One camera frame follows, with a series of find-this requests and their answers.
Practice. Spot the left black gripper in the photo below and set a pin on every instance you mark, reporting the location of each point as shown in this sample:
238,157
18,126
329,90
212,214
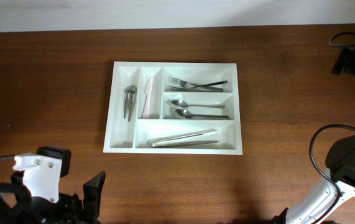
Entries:
79,206

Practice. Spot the metal tweezers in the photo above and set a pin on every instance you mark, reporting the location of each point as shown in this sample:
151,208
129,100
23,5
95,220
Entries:
186,139

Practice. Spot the small metal teaspoon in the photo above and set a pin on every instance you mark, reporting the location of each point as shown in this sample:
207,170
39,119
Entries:
126,97
132,90

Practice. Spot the white plastic knife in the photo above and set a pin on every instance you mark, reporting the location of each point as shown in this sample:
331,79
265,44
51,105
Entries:
148,93

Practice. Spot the metal tablespoon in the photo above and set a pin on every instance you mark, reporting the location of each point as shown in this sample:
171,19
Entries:
184,105
185,114

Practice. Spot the metal fork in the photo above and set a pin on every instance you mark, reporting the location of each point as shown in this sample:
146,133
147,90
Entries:
182,83
210,84
173,88

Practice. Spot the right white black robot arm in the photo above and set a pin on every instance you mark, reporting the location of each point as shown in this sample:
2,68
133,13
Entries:
337,183

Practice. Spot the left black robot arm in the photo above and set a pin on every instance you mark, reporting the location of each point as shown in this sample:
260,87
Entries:
8,201

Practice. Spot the white plastic cutlery tray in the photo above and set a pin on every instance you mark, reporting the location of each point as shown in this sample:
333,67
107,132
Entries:
122,136

